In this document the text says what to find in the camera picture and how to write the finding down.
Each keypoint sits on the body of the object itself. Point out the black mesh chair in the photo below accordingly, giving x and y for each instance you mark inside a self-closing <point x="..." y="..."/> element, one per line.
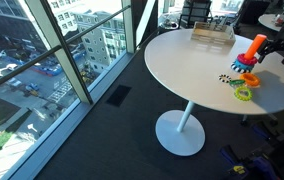
<point x="195" y="13"/>

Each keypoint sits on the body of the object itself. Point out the light wooden tray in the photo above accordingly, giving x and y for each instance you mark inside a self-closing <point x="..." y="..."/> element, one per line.
<point x="212" y="36"/>

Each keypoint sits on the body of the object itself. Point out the dark window railing bar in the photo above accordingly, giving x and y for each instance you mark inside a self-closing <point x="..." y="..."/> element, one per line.
<point x="25" y="65"/>

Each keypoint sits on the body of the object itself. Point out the narrow white window mullion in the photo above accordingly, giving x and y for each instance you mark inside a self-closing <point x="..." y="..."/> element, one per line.
<point x="128" y="30"/>

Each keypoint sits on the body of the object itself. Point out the white table pedestal base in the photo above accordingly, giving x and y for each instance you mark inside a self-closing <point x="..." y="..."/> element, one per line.
<point x="178" y="136"/>

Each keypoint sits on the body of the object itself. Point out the wide white window mullion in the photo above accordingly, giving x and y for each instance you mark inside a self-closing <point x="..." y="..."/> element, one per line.
<point x="67" y="63"/>

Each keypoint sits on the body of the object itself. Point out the white round side table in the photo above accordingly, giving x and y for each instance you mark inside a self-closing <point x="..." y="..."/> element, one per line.
<point x="267" y="21"/>

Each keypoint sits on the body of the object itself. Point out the yellow label tag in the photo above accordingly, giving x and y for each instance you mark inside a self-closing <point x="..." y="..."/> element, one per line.
<point x="239" y="169"/>

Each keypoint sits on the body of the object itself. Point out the dark floor vent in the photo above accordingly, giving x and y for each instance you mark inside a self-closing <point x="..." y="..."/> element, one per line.
<point x="118" y="95"/>

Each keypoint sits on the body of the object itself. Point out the clutter on side table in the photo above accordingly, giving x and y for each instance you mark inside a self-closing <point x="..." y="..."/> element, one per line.
<point x="279" y="20"/>

